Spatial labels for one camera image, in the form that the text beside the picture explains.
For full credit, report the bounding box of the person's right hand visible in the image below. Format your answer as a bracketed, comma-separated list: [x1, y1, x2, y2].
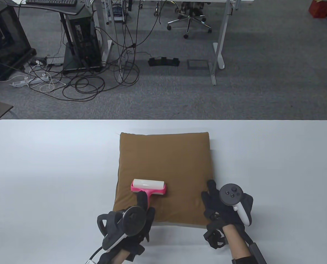
[201, 180, 253, 229]

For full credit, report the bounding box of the person's left hand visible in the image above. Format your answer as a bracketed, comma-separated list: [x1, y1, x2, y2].
[99, 191, 156, 263]

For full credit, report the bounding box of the brown cushion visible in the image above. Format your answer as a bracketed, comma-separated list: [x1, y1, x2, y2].
[112, 132, 215, 227]

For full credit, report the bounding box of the pink lint roller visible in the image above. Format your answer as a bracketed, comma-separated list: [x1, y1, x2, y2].
[131, 178, 167, 210]

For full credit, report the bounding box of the person's left forearm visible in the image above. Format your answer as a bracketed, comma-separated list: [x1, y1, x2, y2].
[113, 248, 133, 264]

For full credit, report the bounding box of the person's right forearm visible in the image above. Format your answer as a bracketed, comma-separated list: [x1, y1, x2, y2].
[223, 224, 252, 260]

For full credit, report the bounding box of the black white right wrist controller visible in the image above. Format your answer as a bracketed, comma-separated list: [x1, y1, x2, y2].
[219, 183, 251, 226]

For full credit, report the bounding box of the black left wrist controller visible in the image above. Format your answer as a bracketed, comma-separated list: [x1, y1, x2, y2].
[97, 206, 146, 251]

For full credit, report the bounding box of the grey floor outlet plate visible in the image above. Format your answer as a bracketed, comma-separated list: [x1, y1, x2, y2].
[187, 59, 209, 70]

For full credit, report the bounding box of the black foot pedal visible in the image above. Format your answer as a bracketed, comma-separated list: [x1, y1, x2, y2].
[148, 57, 180, 67]

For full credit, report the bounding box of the office chair with chrome base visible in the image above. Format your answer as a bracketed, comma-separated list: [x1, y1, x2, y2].
[167, 0, 212, 39]

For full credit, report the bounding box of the black computer tower on stand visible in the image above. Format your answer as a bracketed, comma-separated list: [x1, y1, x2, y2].
[60, 12, 103, 75]

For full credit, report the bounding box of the black power strip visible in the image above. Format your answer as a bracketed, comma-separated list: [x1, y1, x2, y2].
[29, 57, 64, 67]

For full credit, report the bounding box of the red box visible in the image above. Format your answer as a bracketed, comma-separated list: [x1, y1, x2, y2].
[309, 0, 327, 19]

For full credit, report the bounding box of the white power strip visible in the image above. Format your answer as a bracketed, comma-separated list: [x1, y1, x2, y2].
[10, 75, 52, 88]

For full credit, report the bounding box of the black keyboard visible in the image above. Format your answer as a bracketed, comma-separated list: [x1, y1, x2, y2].
[25, 0, 77, 8]

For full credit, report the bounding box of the large black computer case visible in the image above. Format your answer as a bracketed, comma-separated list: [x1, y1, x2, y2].
[0, 5, 37, 81]

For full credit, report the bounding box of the white desk frame leg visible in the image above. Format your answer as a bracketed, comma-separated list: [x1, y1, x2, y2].
[209, 0, 231, 86]
[93, 0, 123, 83]

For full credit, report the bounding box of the tangle of black cables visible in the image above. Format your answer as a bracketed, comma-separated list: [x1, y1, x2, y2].
[23, 0, 164, 101]

